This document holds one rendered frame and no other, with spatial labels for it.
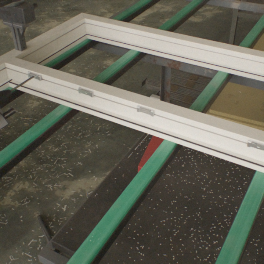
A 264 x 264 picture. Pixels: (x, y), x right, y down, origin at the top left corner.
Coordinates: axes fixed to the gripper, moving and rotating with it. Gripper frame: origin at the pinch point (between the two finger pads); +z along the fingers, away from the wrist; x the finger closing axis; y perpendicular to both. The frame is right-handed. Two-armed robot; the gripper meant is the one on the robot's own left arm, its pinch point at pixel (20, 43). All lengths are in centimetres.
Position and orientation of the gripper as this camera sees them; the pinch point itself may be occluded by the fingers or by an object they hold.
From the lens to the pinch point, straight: 136.0
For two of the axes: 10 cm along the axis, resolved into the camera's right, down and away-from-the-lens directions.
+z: 0.1, 8.0, 5.9
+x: -8.7, -2.9, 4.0
